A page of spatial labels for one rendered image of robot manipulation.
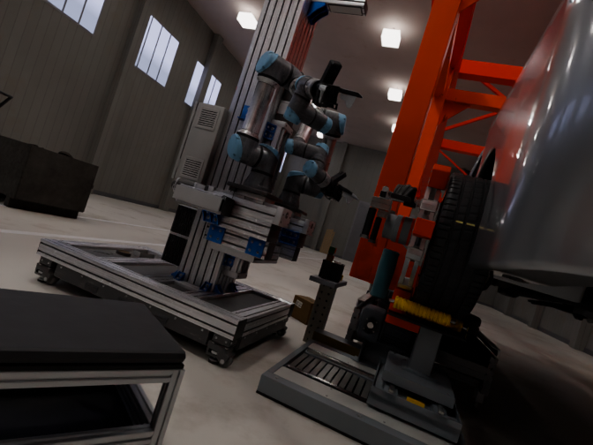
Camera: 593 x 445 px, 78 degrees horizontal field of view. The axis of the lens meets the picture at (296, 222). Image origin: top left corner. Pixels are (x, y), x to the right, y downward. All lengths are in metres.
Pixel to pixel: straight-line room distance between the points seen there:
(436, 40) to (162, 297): 2.19
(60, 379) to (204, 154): 1.53
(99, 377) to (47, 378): 0.09
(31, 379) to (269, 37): 1.98
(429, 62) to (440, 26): 0.23
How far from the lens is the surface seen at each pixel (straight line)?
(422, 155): 4.40
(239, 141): 1.76
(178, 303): 1.84
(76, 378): 0.88
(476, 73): 5.42
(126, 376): 0.91
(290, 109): 1.54
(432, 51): 2.66
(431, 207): 1.65
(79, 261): 2.23
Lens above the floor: 0.68
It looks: 1 degrees up
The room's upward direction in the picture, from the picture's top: 17 degrees clockwise
